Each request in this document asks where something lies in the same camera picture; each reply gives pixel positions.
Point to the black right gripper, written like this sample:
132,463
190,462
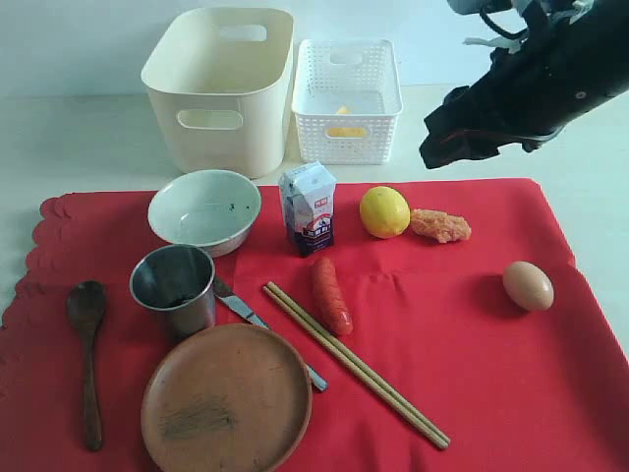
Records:
574,58

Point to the orange fried chicken nugget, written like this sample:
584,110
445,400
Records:
439,225

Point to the yellow lemon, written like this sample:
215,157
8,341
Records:
384,212

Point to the yellow cheese wedge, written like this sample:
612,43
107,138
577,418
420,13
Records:
347,132

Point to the brown egg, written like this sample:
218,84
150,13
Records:
528,286

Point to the white perforated plastic basket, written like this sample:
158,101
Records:
346,83

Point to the blue white milk carton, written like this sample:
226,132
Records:
307,205

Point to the red tablecloth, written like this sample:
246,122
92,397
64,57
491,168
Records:
514,390

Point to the red sausage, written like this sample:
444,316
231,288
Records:
332,311

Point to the upper wooden chopstick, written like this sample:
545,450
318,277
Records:
363,364

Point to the wooden chopstick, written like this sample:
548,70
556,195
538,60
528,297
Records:
363,364
354,369

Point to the cream plastic tub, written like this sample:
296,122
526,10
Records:
219,81

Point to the pale green ceramic bowl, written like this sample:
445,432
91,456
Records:
211,209

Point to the metal table knife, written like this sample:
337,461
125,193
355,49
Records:
239,307

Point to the lower wooden chopstick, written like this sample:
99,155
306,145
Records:
354,369

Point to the stainless steel cup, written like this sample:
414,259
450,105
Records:
176,281

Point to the brown clay plate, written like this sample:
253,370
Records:
231,398

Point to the dark wooden spoon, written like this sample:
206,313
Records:
85,308

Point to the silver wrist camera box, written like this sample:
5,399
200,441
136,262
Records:
473,7

